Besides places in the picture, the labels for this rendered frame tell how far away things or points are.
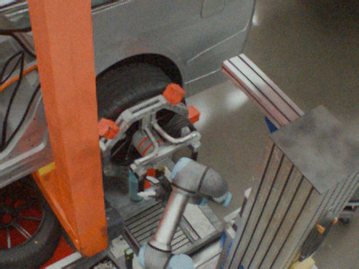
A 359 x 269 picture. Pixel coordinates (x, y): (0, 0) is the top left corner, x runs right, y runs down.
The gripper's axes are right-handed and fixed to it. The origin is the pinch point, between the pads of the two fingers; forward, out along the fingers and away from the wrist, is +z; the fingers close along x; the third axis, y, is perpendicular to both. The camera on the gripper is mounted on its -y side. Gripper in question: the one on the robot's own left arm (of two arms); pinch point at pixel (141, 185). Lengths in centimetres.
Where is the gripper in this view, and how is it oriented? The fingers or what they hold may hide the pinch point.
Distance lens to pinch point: 285.6
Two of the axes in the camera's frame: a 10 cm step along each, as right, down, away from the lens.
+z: -9.7, -1.9, 1.3
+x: 2.3, -7.9, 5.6
